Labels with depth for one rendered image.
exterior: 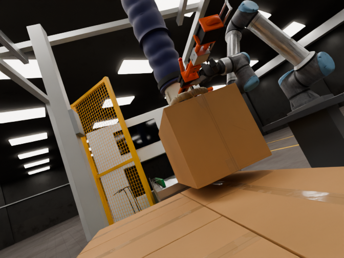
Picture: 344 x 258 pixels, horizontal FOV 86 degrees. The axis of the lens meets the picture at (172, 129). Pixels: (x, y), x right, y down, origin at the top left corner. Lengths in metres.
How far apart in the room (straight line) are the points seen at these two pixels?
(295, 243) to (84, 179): 2.04
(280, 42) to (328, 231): 1.25
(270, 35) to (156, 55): 0.76
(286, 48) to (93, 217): 2.23
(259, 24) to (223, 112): 0.76
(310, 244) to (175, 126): 0.63
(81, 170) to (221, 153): 1.69
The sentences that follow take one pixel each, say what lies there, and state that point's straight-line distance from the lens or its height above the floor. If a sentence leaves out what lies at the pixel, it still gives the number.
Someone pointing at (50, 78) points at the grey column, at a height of 2.23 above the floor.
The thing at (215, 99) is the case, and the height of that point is 0.97.
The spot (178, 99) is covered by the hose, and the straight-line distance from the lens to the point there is 1.04.
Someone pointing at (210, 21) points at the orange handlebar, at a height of 1.14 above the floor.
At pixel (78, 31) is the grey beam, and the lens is 3.70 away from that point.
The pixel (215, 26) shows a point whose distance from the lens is 0.73.
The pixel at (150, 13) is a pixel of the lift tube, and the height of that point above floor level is 1.73.
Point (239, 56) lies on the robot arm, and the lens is 1.16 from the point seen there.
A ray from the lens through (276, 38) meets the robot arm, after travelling 1.52.
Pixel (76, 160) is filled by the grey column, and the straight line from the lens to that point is 2.29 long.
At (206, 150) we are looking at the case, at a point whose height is 0.75.
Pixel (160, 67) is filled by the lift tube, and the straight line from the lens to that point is 1.26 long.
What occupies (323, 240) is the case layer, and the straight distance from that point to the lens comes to 0.45.
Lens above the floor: 0.76
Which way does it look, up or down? 10 degrees up
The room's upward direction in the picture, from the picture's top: 23 degrees counter-clockwise
